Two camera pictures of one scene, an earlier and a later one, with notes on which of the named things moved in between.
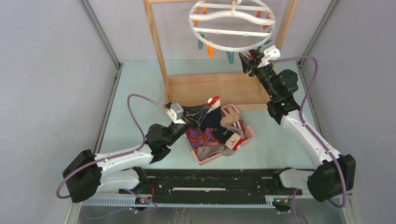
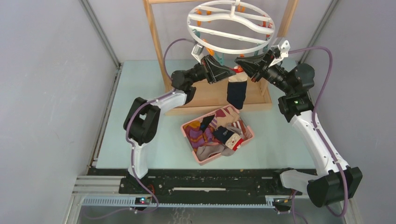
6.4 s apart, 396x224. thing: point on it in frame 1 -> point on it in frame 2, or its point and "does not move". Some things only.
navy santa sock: (213, 118) -> (236, 89)
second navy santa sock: (230, 139) does not move
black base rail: (249, 185) does not move
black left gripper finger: (195, 122) -> (222, 75)
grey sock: (203, 152) does not move
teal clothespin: (230, 55) -> (220, 59)
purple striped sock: (198, 138) does not move
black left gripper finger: (197, 110) -> (218, 71)
